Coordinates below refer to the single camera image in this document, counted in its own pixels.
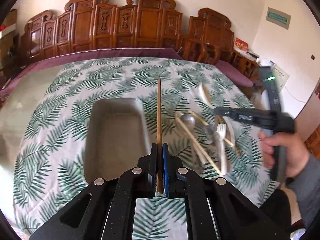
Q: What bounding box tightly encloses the right grey sleeve forearm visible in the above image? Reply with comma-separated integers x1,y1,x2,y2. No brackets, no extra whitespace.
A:
288,155,320,228

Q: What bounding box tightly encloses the red card box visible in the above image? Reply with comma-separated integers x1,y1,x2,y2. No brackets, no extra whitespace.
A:
234,37,249,53

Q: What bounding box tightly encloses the grey wall electrical panel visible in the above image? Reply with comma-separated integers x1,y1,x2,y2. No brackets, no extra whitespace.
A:
266,8,291,30

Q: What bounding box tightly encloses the right hand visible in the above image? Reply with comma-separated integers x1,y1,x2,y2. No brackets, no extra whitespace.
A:
259,131,310,178

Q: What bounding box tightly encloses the steel fork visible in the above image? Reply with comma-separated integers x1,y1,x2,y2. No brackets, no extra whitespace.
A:
215,124,227,176

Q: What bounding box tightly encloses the white plastic spoon far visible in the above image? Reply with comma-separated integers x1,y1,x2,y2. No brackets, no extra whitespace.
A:
199,83,214,109

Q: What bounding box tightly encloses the grey rectangular tray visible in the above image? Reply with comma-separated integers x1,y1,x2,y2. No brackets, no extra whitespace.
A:
84,98,151,183

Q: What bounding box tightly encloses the carved wooden armchair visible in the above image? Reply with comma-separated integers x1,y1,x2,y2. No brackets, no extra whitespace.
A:
177,8,234,65

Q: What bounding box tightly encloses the purple armchair cushion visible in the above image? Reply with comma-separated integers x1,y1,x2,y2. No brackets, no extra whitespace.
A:
215,60,253,87

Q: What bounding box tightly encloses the wooden side cabinet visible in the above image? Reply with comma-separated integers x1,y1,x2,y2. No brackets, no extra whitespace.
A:
231,50,259,81

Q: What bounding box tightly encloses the steel spoon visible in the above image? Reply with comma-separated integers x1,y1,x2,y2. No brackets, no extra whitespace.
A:
180,114,215,144

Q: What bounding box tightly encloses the carved wooden sofa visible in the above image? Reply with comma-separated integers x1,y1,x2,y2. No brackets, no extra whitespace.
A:
19,0,183,64

